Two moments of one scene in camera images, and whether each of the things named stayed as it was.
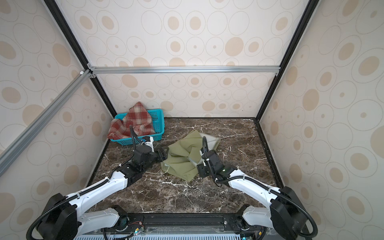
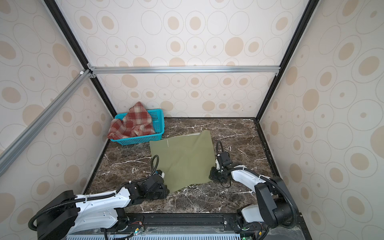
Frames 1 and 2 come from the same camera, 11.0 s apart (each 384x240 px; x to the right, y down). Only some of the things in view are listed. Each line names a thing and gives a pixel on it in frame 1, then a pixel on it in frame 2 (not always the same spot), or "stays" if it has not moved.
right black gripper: [200, 170] -> [212, 174]
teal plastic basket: [157, 117] stays
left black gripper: [157, 152] -> [164, 190]
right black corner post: [310, 6] stays
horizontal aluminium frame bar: [258, 70] stays
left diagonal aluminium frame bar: [18, 144] stays
